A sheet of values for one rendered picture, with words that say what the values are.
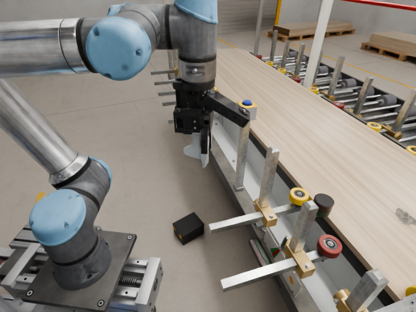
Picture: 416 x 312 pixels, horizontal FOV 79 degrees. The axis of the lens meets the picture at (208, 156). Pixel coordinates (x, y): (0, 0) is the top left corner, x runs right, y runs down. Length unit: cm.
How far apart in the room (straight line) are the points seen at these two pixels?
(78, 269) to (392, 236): 106
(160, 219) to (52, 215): 162
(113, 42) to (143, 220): 198
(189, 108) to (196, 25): 17
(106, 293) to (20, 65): 56
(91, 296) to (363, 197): 109
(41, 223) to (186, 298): 134
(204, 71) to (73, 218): 43
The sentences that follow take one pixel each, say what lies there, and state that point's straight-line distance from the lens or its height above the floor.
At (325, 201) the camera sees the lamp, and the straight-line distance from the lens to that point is 89.
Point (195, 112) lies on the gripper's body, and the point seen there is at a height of 146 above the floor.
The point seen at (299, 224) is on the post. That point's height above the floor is 101.
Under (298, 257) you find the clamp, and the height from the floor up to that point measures 87.
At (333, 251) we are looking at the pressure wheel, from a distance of 104.
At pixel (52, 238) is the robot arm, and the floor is 123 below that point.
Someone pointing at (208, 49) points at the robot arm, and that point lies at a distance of 50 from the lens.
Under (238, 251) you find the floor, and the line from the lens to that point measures 203.
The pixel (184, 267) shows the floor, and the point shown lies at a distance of 196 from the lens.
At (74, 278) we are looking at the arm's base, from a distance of 77.
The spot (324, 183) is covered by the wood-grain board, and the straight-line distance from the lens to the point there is 129.
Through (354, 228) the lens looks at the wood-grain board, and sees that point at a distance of 115.
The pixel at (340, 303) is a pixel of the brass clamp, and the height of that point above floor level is 96.
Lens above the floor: 171
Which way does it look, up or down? 37 degrees down
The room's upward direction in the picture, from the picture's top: straight up
